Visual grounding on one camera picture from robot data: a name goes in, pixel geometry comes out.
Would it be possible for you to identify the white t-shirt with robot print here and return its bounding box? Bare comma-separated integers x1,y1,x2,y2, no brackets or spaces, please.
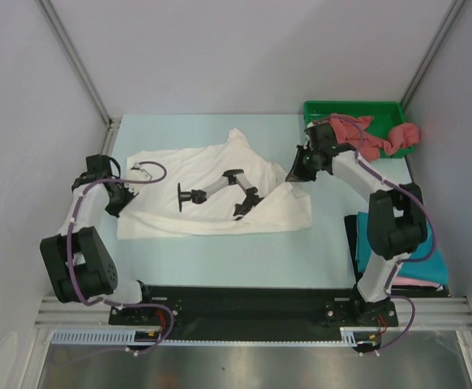
117,128,312,240

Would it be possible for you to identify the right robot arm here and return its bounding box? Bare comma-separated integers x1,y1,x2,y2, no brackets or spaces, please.
286,120,428,325

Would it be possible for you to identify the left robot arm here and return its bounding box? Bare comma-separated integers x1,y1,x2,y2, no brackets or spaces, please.
40,154,156,324

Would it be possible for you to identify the salmon red t-shirt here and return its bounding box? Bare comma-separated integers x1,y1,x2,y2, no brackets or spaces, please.
327,113,420,162

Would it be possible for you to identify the green plastic bin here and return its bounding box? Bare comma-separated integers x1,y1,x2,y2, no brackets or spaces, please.
303,100,415,159

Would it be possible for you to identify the pink folded t-shirt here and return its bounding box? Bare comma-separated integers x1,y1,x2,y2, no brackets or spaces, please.
393,276,442,289

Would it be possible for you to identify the teal folded t-shirt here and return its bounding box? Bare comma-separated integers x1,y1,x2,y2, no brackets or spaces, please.
355,212,448,286

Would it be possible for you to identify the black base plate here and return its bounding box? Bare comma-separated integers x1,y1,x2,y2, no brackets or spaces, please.
109,286,398,342

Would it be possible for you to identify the light blue cable duct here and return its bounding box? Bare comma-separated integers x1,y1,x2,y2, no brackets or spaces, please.
51,329,135,346

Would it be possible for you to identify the left aluminium frame post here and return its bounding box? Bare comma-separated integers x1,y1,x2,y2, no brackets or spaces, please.
35,0,112,128

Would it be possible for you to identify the aluminium frame post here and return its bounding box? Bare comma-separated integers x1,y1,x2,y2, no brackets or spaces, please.
35,0,112,128
400,0,469,112

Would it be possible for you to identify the aluminium front rail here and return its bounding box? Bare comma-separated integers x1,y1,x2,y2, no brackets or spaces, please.
34,297,472,331

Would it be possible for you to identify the right aluminium frame post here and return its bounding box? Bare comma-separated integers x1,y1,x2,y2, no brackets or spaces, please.
400,0,469,112

